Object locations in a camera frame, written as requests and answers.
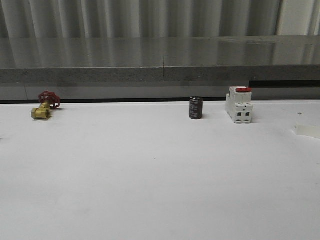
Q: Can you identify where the white half pipe clamp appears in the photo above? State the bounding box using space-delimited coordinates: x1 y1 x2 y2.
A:
294 124 320 139

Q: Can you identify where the black cylindrical capacitor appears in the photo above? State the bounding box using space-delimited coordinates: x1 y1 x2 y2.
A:
189 96 203 120

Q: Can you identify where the grey stone ledge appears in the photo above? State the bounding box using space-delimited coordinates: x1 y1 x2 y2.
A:
0 36 320 87

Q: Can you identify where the brass valve red handwheel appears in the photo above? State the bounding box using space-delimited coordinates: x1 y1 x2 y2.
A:
30 90 61 120

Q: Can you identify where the white circuit breaker red switch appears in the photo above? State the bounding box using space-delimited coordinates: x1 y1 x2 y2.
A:
225 86 253 124

